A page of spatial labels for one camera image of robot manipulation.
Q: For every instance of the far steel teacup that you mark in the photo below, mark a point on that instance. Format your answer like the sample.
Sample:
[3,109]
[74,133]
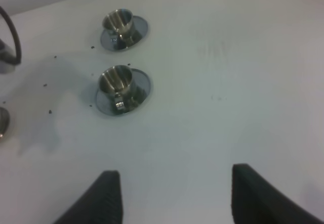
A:
[121,23]

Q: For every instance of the near steel teacup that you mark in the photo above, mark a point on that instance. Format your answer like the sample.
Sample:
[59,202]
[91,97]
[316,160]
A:
[117,85]

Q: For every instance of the steel teacup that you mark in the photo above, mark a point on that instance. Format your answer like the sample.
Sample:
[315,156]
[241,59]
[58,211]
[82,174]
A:
[121,23]
[117,85]

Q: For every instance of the near steel saucer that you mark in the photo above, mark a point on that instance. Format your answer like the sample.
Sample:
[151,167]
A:
[141,93]

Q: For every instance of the steel saucer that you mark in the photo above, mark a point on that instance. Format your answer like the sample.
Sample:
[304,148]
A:
[141,93]
[114,43]

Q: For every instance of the stainless steel teapot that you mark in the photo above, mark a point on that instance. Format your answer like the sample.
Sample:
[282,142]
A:
[4,122]

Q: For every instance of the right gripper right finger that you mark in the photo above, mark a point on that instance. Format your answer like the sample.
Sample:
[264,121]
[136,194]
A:
[255,200]

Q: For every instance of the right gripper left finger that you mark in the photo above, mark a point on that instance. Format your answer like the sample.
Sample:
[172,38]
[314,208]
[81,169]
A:
[101,203]

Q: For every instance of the far steel saucer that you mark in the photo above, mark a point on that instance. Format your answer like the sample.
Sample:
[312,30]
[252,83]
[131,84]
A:
[114,43]

